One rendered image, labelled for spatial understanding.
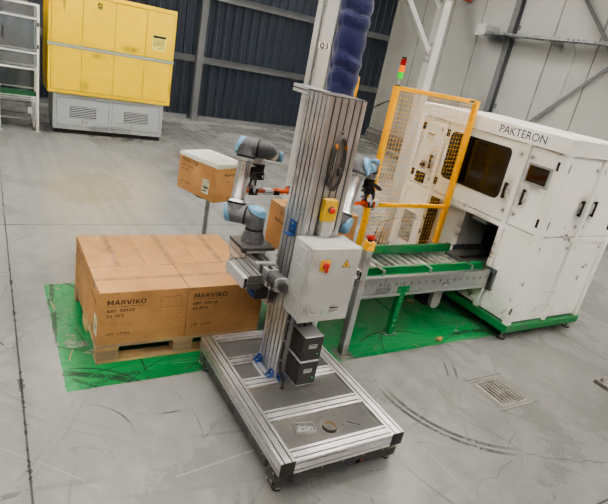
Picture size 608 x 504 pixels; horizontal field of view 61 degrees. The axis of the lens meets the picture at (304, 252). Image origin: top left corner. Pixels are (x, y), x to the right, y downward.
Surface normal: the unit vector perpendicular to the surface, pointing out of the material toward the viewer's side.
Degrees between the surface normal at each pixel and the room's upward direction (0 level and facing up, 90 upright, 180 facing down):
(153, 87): 90
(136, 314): 90
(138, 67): 90
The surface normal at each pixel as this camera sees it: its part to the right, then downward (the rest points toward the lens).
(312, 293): 0.49, 0.40
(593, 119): -0.85, 0.03
